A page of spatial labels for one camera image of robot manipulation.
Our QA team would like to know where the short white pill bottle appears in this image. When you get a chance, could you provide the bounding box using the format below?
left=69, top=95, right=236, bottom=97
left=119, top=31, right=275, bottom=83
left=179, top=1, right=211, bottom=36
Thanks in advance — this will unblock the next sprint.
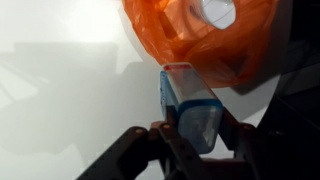
left=189, top=0, right=237, bottom=31

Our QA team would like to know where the blue transparent plastic box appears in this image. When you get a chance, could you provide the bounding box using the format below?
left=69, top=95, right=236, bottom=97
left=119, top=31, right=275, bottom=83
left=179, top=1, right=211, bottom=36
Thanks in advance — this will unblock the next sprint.
left=159, top=61, right=224, bottom=155

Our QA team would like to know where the orange plastic bag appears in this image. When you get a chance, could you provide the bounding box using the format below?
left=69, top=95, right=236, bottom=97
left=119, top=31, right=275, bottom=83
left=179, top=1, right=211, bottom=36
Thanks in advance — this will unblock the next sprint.
left=121, top=0, right=281, bottom=89

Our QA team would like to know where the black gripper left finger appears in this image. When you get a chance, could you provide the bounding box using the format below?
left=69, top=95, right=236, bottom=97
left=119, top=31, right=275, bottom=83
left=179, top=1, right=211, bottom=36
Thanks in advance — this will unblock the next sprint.
left=165, top=104, right=181, bottom=130

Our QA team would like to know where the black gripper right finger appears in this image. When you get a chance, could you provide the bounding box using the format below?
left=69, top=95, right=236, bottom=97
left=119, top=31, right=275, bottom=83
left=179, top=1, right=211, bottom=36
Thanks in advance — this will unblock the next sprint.
left=218, top=108, right=246, bottom=151

